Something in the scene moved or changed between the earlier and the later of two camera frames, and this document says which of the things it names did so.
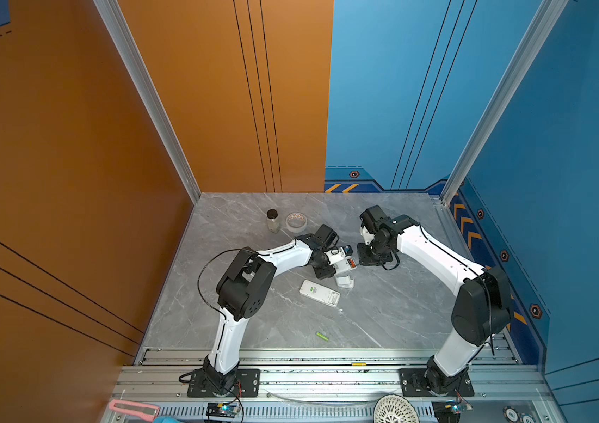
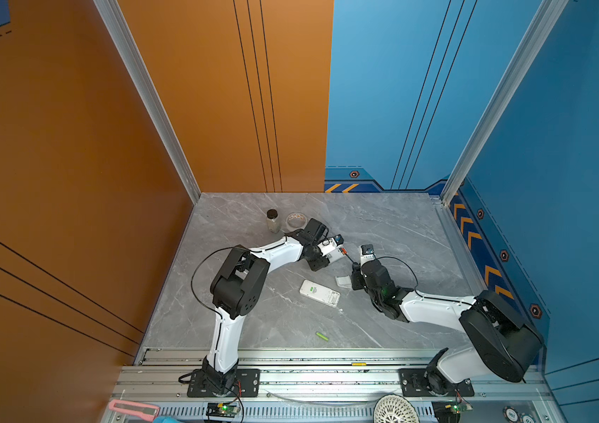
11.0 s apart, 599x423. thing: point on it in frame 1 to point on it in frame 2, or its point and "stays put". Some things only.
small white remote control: [347, 263] to [335, 256]
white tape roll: [296, 222] stays put
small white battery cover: [344, 281] stays put
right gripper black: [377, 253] to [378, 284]
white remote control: [320, 293] stays put
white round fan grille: [393, 408] stays put
